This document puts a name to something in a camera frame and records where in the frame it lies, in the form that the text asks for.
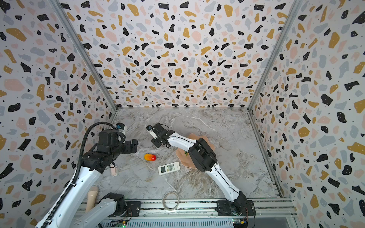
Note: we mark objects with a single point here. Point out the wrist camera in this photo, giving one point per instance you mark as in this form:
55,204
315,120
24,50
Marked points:
121,126
150,129

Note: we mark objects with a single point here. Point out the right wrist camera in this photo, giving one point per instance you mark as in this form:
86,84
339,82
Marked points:
150,129

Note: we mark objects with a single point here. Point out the small white hanging tag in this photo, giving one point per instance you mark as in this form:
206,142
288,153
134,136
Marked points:
114,171

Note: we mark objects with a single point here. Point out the white remote control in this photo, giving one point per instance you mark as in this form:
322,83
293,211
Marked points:
169,168

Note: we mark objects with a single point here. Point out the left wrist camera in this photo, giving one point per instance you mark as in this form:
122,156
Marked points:
121,126

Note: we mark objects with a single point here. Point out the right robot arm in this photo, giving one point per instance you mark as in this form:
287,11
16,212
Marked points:
203,158

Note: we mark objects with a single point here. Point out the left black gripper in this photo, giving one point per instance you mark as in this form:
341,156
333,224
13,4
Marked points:
128,147

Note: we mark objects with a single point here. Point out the aluminium front rail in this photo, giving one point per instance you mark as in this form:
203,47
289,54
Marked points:
201,213

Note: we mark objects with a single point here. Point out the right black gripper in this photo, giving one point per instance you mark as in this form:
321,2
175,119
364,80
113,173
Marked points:
158,136

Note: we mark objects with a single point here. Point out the orange red fake mango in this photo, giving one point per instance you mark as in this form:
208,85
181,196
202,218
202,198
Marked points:
150,157

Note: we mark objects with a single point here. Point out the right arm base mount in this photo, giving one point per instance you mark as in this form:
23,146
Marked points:
227,208

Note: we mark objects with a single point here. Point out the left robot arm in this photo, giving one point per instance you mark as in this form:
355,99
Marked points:
91,166

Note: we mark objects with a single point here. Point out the beige wooden handle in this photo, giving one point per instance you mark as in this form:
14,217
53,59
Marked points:
91,198

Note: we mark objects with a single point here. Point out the clear tape roll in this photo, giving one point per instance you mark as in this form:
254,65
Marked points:
171,201

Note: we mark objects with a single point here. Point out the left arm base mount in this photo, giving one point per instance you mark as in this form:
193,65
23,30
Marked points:
131,209

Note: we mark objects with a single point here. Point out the pink scalloped fruit bowl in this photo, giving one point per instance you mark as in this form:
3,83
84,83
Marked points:
185,158

